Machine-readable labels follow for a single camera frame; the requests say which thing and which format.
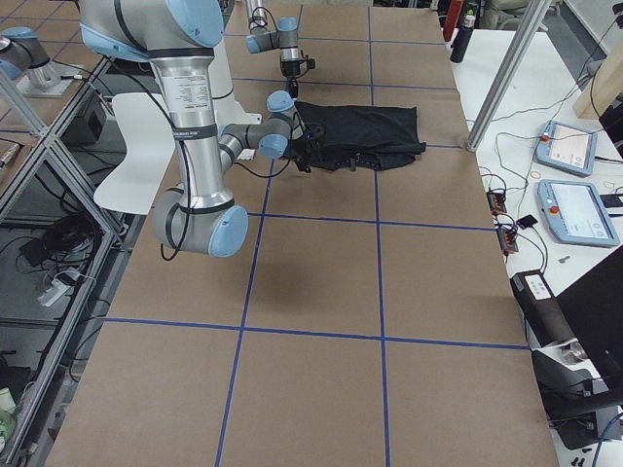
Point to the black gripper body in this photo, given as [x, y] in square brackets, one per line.
[291, 71]
[303, 152]

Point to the black graphic t-shirt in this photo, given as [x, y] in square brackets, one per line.
[373, 137]

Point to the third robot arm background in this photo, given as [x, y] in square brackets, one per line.
[25, 61]

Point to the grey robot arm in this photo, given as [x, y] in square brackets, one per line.
[268, 34]
[179, 40]

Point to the white plastic chair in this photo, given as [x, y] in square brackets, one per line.
[132, 186]

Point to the red cylinder bottle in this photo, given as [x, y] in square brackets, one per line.
[451, 19]

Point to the black water bottle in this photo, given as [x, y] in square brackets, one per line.
[462, 39]

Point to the upper orange circuit board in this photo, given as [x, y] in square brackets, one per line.
[496, 201]

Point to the orange circuit board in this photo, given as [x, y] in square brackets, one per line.
[507, 240]
[496, 201]

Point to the lower orange circuit board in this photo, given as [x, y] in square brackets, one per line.
[507, 240]

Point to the small black square pad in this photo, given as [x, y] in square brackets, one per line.
[526, 222]

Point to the upper teach pendant tablet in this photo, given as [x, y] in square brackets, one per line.
[568, 148]

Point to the teach pendant tablet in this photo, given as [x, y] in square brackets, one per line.
[568, 148]
[575, 213]

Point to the lower teach pendant tablet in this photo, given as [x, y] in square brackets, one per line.
[575, 213]

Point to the dark rectangular device box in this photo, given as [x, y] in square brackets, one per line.
[545, 323]

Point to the black monitor on stand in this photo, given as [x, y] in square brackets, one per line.
[578, 407]

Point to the white metal mount base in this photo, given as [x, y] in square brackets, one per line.
[224, 104]

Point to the aluminium frame rail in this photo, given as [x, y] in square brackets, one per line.
[519, 45]

